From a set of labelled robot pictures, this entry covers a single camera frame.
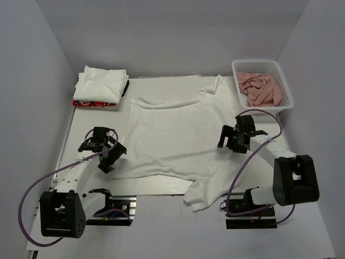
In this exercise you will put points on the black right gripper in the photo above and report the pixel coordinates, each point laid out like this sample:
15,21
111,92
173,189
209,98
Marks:
227,131

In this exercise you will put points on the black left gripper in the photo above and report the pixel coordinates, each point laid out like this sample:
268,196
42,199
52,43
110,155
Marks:
118,150

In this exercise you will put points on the white printed t-shirt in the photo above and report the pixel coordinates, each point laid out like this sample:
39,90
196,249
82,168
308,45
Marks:
179,138

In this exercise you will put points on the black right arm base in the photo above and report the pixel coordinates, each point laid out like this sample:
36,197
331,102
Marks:
264,219

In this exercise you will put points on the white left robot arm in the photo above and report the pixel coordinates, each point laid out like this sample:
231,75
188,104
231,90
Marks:
64,212

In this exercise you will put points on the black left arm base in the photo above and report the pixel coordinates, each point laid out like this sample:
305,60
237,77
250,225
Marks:
120,213

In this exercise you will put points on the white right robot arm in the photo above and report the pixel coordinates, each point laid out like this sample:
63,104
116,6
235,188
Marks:
294,176

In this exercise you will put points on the pink t-shirt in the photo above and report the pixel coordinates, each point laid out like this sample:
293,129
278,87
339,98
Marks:
261,89

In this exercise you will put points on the white plastic basket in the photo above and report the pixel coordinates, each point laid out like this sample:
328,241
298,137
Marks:
262,66

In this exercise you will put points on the red patterned folded t-shirt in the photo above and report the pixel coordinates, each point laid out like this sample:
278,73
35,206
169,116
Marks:
100,104

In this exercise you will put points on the white folded t-shirt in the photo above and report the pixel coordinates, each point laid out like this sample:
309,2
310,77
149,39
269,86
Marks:
100,85

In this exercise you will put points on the black folded t-shirt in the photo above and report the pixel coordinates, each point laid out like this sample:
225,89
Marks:
125,89

